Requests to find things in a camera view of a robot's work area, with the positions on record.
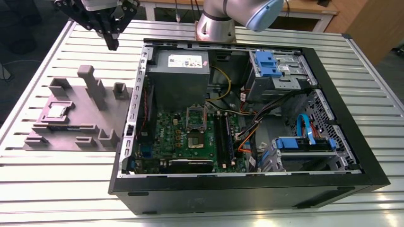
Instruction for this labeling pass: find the blue drive bracket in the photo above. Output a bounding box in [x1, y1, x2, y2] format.
[257, 51, 283, 78]

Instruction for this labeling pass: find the black RAM slot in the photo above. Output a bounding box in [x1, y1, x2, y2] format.
[215, 112, 225, 166]

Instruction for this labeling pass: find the hard disk in blue carrier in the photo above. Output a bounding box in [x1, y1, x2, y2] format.
[274, 137, 338, 152]

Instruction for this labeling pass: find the grey power supply unit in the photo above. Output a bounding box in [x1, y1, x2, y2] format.
[147, 50, 211, 105]

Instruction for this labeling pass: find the light wooden desk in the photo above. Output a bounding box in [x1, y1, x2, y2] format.
[146, 0, 341, 33]

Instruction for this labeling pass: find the orange wire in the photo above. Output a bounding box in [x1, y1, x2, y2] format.
[235, 139, 254, 154]

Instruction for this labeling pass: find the thin wire locking lever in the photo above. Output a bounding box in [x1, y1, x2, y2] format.
[205, 104, 211, 133]

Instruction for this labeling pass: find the green motherboard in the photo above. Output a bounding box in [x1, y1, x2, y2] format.
[135, 111, 250, 175]

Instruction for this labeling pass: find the grey parts rack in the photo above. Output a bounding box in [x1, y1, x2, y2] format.
[25, 65, 135, 152]

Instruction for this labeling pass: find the blue flat data wire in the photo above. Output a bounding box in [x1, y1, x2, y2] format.
[297, 113, 317, 145]

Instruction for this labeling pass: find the brown wooden cabinet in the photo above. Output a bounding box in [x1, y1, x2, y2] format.
[325, 0, 404, 67]

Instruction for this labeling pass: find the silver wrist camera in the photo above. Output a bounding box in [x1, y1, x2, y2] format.
[82, 0, 119, 12]

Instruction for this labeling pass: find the black wire bundle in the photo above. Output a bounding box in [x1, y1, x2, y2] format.
[237, 88, 314, 140]

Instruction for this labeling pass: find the black open PC case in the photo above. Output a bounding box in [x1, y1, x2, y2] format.
[109, 37, 393, 215]

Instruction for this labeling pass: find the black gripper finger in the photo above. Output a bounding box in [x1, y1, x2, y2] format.
[111, 0, 141, 51]
[54, 0, 114, 51]

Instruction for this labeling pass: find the tall metal drive cage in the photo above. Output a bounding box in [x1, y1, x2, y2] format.
[246, 49, 319, 101]

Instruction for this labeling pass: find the low metal disk bay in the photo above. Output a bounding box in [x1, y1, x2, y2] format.
[258, 138, 361, 173]

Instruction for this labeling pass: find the thin red wire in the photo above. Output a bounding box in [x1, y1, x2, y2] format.
[143, 88, 151, 133]

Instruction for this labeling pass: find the silver CPU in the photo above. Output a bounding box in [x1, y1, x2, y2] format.
[47, 105, 70, 118]

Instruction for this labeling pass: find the black graphics card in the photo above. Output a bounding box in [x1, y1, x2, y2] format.
[161, 157, 215, 175]

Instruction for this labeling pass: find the metal socket cover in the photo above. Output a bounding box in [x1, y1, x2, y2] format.
[186, 105, 209, 131]

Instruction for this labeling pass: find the yellow wire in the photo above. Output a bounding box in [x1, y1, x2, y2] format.
[207, 65, 234, 102]

